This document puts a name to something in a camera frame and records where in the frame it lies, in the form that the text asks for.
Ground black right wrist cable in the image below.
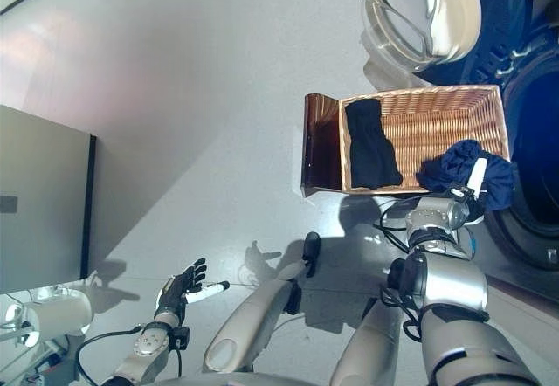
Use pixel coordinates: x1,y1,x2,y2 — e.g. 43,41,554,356
377,204,427,343

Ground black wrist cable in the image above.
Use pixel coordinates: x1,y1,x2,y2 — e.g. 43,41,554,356
377,204,427,343
76,323,184,386

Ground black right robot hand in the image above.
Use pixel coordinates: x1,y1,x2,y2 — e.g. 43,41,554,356
448,157,490,225

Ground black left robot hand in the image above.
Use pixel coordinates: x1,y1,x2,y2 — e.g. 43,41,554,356
153,258,231,317

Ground white cylindrical device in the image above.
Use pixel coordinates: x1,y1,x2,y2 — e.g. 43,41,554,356
6,292,93,346

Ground cluttered equipment cart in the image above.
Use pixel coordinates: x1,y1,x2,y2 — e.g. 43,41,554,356
0,287,95,386

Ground blue garment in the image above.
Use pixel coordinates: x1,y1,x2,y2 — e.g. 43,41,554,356
416,139,519,211

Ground black garment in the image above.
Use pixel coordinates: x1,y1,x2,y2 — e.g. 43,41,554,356
344,98,404,189

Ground glossy brown stool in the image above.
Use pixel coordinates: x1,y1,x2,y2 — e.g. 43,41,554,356
300,93,350,197

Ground grey cabinet with black edge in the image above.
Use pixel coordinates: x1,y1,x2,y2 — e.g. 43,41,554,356
0,104,97,294

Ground silver robot torso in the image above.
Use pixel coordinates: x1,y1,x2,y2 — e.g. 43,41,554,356
143,370,337,386

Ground rectangular wicker laundry basket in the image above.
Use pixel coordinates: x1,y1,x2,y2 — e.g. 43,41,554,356
338,84,511,195

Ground round glass washer door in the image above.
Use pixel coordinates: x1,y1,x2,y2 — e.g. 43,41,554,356
355,0,534,88

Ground dark grey washing machine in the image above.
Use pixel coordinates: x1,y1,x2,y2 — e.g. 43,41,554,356
480,0,559,304

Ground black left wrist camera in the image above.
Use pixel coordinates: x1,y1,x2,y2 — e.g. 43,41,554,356
171,326,190,351

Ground silver right robot leg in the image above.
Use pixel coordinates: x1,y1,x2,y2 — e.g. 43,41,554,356
329,296,424,386

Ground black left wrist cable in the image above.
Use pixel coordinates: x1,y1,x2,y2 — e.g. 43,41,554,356
76,323,184,386

